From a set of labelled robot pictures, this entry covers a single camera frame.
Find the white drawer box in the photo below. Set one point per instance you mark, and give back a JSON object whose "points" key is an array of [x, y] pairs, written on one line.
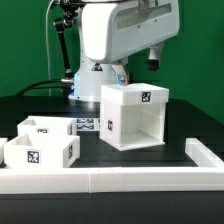
{"points": [[48, 125], [42, 151]]}

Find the marker tag sheet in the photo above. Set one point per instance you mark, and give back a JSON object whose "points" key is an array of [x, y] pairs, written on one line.
{"points": [[88, 124]]}

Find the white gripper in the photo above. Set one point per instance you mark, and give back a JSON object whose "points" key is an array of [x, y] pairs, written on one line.
{"points": [[114, 30]]}

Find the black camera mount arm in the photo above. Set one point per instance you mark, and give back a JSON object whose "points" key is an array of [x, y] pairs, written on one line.
{"points": [[67, 20]]}

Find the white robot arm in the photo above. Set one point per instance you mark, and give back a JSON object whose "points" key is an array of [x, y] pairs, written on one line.
{"points": [[91, 76]]}

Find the white front drawer box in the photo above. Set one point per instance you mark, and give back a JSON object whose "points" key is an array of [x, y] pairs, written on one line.
{"points": [[42, 151]]}

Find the white front fence wall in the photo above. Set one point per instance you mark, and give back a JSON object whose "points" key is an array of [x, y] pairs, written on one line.
{"points": [[94, 180]]}

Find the white fence wall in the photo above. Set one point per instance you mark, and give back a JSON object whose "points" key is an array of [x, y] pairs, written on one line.
{"points": [[201, 155], [3, 141], [94, 180]]}

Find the white right fence wall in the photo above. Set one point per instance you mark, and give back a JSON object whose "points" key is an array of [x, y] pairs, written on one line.
{"points": [[201, 155]]}

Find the white left fence wall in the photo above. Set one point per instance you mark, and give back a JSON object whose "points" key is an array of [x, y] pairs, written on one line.
{"points": [[3, 141]]}

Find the white drawer cabinet frame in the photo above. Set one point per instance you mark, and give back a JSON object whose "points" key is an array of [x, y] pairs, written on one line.
{"points": [[133, 116]]}

